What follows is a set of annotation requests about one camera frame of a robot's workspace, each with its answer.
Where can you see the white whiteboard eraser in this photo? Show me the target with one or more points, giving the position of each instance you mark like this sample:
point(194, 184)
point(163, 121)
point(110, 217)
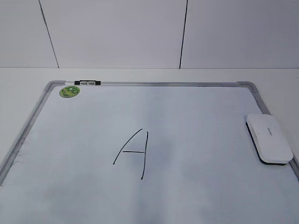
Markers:
point(271, 144)

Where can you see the white framed whiteboard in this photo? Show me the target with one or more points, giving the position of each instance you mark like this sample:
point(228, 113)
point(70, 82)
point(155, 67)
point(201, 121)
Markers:
point(145, 154)

